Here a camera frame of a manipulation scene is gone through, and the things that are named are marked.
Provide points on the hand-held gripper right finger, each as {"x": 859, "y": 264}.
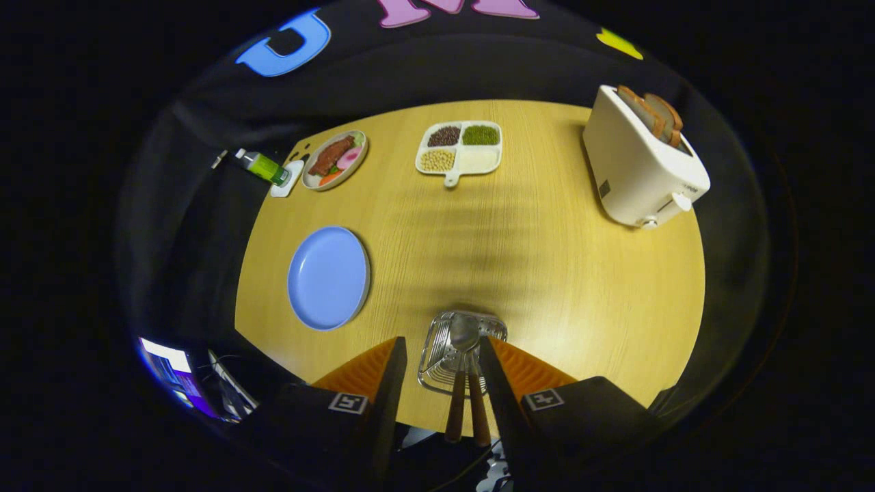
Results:
{"x": 502, "y": 410}

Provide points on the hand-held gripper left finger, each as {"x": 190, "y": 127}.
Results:
{"x": 389, "y": 410}

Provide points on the blue plate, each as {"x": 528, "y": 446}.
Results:
{"x": 328, "y": 277}

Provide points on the grey laptop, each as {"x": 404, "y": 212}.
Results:
{"x": 229, "y": 389}

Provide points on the computer screen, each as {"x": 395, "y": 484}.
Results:
{"x": 167, "y": 359}

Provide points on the white square coaster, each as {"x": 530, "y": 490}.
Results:
{"x": 287, "y": 189}

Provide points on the white divided dish with beans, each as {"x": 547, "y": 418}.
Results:
{"x": 478, "y": 160}

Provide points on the plate with food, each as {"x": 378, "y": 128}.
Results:
{"x": 335, "y": 157}

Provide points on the white toaster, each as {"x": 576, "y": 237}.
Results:
{"x": 636, "y": 171}

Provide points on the green drink bottle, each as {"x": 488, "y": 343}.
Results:
{"x": 263, "y": 166}

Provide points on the white clip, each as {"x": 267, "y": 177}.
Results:
{"x": 219, "y": 158}

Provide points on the brown bread slice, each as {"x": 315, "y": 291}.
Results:
{"x": 639, "y": 109}
{"x": 673, "y": 119}

